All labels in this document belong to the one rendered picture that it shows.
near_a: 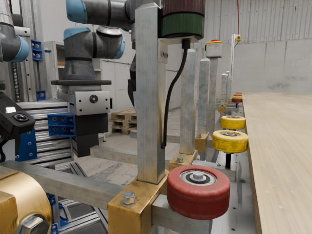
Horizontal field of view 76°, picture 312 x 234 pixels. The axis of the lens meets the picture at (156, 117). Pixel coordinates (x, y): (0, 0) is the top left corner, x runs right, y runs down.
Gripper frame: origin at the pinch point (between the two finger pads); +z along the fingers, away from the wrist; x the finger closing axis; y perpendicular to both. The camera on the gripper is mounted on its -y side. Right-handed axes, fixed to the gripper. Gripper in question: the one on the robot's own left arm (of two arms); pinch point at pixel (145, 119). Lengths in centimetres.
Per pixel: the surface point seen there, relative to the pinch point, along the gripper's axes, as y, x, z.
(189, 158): -3.0, -11.8, 9.6
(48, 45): 205, 144, -57
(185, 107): 0.5, -10.9, -3.4
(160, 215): -28.0, -4.9, 8.1
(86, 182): -21.9, 7.7, 6.9
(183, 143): 0.6, -10.4, 6.8
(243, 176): 31, -40, 31
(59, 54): 257, 159, -54
